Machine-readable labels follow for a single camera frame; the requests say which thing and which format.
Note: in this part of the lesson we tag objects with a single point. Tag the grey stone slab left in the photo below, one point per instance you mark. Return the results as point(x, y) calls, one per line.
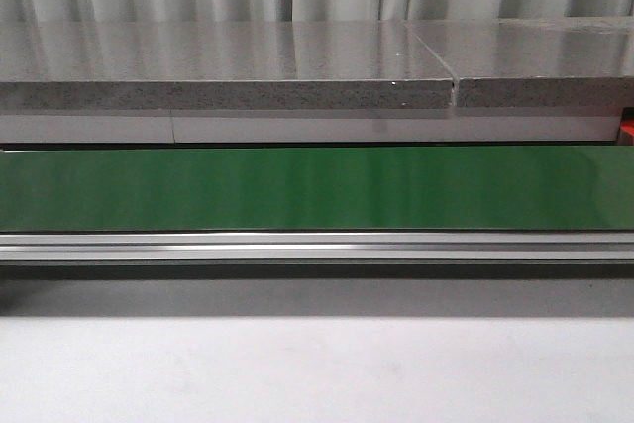
point(218, 66)

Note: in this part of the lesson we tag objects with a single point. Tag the grey stone slab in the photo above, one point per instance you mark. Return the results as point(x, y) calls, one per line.
point(218, 66)
point(570, 66)

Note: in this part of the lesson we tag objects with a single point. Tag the green conveyor belt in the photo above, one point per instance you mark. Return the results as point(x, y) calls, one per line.
point(312, 188)

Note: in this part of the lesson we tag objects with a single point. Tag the white base panel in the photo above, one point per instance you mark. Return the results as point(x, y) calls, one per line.
point(310, 126)

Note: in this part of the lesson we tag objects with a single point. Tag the grey stone slab right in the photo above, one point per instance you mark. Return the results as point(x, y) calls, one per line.
point(570, 66)

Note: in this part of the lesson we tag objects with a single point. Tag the red plastic tray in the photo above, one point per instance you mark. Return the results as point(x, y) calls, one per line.
point(626, 133)

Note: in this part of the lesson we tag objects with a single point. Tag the aluminium conveyor side rail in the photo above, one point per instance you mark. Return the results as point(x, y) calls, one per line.
point(321, 247)

